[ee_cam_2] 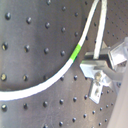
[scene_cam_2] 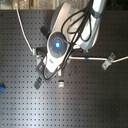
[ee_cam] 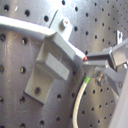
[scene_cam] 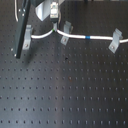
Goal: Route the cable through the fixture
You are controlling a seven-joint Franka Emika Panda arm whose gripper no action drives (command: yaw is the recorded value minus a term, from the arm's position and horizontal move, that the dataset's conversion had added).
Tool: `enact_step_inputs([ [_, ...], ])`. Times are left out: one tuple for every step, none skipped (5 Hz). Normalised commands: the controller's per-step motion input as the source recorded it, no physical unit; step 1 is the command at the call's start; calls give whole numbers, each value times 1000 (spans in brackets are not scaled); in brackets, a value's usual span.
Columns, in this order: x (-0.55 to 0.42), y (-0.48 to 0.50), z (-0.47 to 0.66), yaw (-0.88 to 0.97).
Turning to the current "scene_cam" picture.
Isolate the left grey cable clip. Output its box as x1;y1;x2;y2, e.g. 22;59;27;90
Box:
22;25;33;50

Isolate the grey cable clip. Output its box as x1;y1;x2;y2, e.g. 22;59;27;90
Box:
61;21;73;45
22;25;33;50
109;29;122;53

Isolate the middle grey cable clip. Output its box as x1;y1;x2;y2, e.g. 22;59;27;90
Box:
61;21;73;45

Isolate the grey metal gripper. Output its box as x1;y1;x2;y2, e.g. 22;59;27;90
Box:
35;0;64;30

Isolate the black metal bar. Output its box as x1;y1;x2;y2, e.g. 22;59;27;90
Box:
13;0;31;59

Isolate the right grey cable clip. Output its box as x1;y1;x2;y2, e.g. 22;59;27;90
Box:
109;29;122;53

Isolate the thin white wire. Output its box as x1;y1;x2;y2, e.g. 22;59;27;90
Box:
13;0;20;22

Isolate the white cable with blue band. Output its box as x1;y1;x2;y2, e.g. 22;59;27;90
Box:
30;28;128;44

